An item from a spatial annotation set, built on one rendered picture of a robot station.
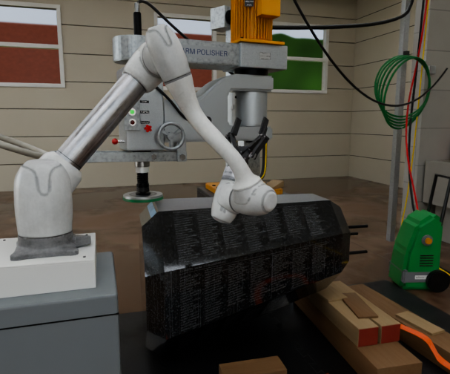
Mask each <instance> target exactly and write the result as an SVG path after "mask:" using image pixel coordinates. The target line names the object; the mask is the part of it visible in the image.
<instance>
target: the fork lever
mask: <svg viewBox="0 0 450 374"><path fill-rule="evenodd" d="M180 159H181V160H184V159H185V155H184V154H181V155H180ZM165 161H177V151H151V152H132V151H96V152H95V153H94V154H93V155H92V157H91V158H90V159H89V160H88V161H87V163H105V162H165Z"/></svg>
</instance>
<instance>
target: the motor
mask: <svg viewBox="0 0 450 374"><path fill-rule="evenodd" d="M278 17H280V0H231V42H230V43H240V42H249V43H258V44H267V45H285V43H284V42H282V41H279V42H275V41H272V24H273V19H275V18H278Z"/></svg>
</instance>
